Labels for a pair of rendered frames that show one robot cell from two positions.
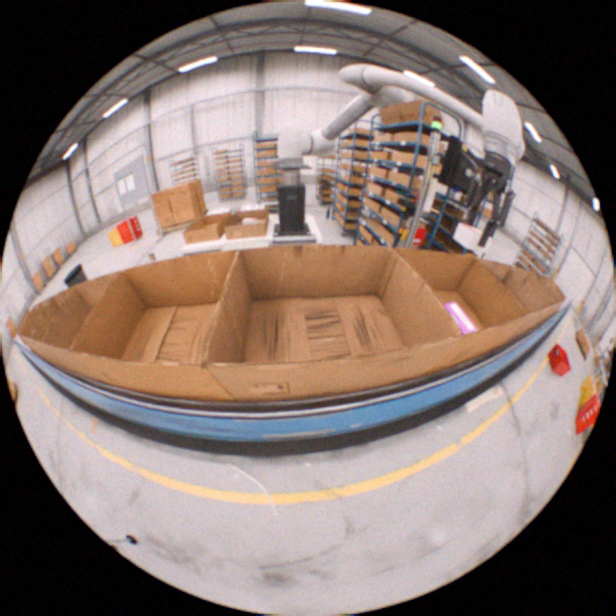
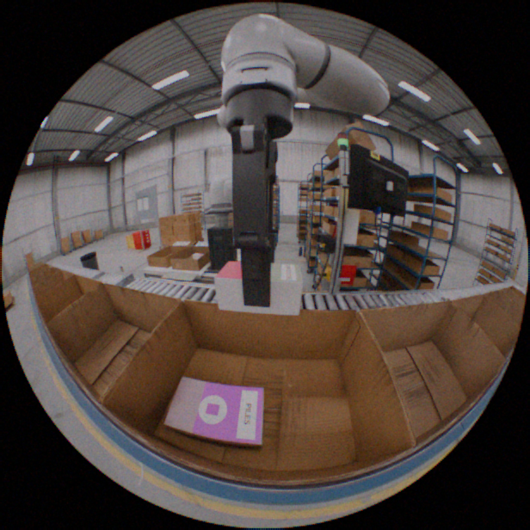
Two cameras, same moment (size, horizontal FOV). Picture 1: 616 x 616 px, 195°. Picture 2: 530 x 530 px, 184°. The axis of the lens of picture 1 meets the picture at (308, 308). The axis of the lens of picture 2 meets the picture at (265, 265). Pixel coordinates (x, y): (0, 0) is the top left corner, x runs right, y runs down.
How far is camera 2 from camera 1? 0.51 m
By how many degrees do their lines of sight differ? 27
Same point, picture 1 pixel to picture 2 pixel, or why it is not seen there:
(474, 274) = (354, 338)
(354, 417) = (87, 407)
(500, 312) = (372, 416)
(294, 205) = (220, 245)
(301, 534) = not seen: outside the picture
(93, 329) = (50, 298)
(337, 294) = not seen: hidden behind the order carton
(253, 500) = (130, 466)
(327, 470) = not seen: hidden behind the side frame
